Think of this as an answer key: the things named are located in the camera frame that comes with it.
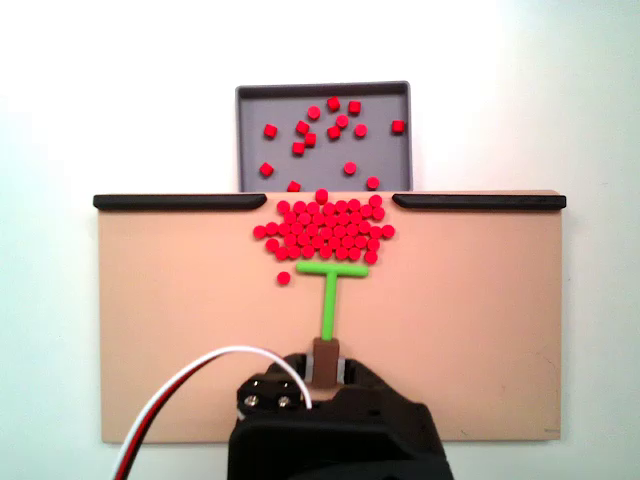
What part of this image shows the red black white servo cable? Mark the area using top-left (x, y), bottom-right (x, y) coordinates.
top-left (113, 345), bottom-right (314, 480)

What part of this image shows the beige flat board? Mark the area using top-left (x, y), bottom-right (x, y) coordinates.
top-left (94, 188), bottom-right (565, 445)

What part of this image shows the black foam rail strip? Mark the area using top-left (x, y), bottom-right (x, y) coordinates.
top-left (92, 193), bottom-right (268, 212)
top-left (392, 193), bottom-right (568, 212)

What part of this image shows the grey plastic tray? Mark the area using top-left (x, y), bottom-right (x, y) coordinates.
top-left (235, 80), bottom-right (414, 193)

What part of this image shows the green T pusher brown handle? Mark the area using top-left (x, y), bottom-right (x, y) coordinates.
top-left (295, 261), bottom-right (370, 389)

